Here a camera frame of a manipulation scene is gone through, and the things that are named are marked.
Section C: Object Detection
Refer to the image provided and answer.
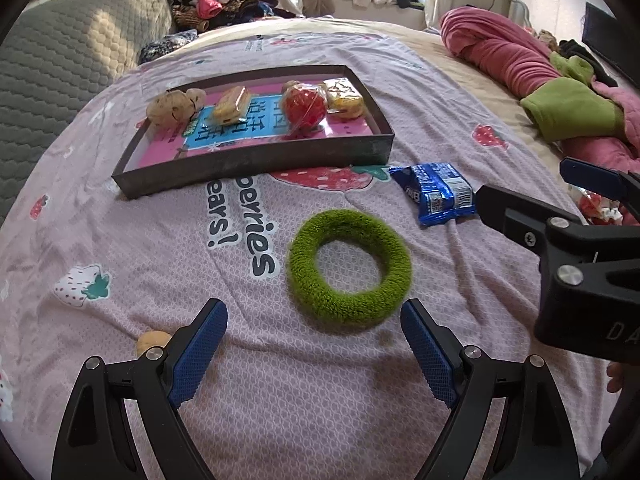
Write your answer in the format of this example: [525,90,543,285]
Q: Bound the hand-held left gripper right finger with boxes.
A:
[400,298,581,480]

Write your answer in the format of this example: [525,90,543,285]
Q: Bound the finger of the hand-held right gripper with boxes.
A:
[560,157,640,203]
[475,185,591,261]

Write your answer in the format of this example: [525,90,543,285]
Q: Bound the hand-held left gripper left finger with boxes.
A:
[52,298,229,480]

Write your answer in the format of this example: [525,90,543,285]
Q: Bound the blue snack packet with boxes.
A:
[389,161,476,226]

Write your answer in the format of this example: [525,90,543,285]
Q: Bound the green fuzzy ring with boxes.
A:
[286,210,413,331]

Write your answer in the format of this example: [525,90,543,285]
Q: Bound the dark shallow cardboard box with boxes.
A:
[111,64,396,200]

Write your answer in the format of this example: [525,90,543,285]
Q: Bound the yellow snack packet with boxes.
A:
[322,77,365,120]

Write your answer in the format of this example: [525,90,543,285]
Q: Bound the brown cookie packet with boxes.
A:
[146,89,196,128]

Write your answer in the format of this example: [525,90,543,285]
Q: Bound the orange biscuit packet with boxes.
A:
[212,86,253,125]

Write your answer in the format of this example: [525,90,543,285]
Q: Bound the person's right hand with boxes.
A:
[605,360,627,397]

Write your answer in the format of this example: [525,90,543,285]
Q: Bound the red white snack packet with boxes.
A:
[577,185,626,226]

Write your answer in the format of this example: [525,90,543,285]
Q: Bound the green fleece cloth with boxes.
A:
[520,52,626,142]

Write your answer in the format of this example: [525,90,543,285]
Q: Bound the pink strawberry printed sheet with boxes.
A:
[0,30,616,480]

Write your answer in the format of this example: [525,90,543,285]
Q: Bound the black clothes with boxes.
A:
[557,39,618,88]

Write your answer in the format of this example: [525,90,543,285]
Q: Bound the black television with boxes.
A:
[585,2,636,86]

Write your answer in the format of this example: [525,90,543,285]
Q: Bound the pink blanket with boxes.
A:
[440,6,640,226]

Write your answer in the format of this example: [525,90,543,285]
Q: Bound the white framed mirror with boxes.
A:
[505,0,531,26]

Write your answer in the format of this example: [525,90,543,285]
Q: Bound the pink and blue book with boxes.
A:
[135,85,373,168]

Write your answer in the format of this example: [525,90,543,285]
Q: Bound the dark patterned cloth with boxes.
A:
[139,30,198,65]

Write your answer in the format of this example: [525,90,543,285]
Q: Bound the grey quilted headboard cover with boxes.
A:
[0,0,173,221]

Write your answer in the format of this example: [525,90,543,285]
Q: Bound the pile of mixed clothes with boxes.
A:
[157,0,301,31]

